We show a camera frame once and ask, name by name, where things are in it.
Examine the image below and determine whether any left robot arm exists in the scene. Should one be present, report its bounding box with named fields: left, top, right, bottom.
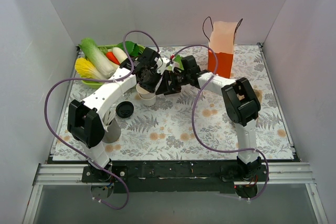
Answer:
left=67, top=47, right=171, bottom=182

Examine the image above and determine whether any yellow cabbage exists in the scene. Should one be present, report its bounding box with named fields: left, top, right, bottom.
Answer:
left=75, top=58, right=106, bottom=80

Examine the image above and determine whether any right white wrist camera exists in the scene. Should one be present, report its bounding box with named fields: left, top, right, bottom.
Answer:
left=170, top=55, right=180, bottom=70

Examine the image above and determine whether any orange paper bag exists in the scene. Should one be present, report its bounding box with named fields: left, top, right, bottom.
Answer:
left=202, top=16, right=243, bottom=79

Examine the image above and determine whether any brown cardboard cup carrier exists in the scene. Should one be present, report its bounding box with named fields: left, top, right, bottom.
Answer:
left=253, top=89, right=263, bottom=104

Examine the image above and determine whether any napa cabbage green white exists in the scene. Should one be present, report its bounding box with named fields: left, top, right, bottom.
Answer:
left=79, top=38, right=118, bottom=78

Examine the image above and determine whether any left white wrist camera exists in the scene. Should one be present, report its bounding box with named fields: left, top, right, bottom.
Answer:
left=156, top=57, right=171, bottom=74

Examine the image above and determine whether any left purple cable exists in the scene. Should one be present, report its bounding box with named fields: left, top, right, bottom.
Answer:
left=44, top=30, right=161, bottom=210

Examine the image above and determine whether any green bok choy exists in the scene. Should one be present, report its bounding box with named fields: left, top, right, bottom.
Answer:
left=115, top=41, right=144, bottom=58

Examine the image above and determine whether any white paper coffee cup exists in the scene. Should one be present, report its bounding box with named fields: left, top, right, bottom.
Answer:
left=136, top=84, right=156, bottom=106

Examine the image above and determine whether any orange carrot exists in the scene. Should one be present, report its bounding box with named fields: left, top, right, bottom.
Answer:
left=106, top=51, right=120, bottom=65

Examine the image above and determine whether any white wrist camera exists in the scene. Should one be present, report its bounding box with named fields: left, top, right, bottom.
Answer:
left=156, top=57, right=171, bottom=74
left=170, top=55, right=180, bottom=70

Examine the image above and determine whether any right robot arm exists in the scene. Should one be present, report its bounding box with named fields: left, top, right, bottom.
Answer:
left=155, top=56, right=261, bottom=181

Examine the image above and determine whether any grey straw holder cup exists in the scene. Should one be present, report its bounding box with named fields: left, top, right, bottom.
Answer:
left=102, top=119, right=121, bottom=144

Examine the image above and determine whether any floral table mat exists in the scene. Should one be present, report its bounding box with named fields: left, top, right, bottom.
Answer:
left=52, top=45, right=295, bottom=161

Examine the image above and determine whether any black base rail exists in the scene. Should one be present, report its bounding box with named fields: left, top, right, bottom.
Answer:
left=81, top=160, right=267, bottom=194

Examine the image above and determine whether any black plastic cup lid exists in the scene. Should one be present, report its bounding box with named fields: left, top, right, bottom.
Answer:
left=116, top=101, right=134, bottom=119

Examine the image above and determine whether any white radish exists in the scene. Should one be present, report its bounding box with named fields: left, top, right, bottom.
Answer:
left=112, top=47, right=128, bottom=63

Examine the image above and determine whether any green vegetable tray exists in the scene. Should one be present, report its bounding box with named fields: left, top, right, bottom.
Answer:
left=80, top=44, right=145, bottom=90

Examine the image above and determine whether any loose green lettuce head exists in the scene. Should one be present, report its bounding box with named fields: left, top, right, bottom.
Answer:
left=173, top=55, right=183, bottom=69

